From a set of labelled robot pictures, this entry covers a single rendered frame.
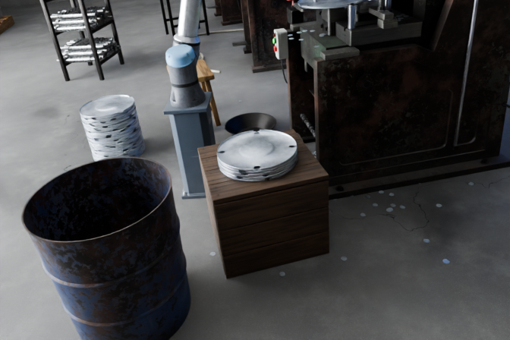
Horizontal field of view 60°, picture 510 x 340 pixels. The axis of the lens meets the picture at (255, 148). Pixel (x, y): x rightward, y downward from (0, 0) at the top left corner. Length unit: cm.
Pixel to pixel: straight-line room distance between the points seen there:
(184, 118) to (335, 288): 91
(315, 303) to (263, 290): 19
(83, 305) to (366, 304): 87
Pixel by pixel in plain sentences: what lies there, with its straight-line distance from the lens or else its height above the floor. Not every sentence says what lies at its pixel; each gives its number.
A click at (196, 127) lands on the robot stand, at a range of 190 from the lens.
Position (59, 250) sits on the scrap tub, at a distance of 125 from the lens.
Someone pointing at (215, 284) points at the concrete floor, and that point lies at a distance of 166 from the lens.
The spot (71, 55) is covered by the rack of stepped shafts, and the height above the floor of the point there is 20.
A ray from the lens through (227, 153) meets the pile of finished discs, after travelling 159.
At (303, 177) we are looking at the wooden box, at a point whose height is 35.
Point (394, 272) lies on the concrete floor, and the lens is 168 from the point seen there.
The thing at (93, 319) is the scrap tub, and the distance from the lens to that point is 143.
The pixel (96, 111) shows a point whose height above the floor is 29.
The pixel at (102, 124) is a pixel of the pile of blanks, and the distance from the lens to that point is 242.
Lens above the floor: 117
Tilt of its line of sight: 29 degrees down
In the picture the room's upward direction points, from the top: 6 degrees counter-clockwise
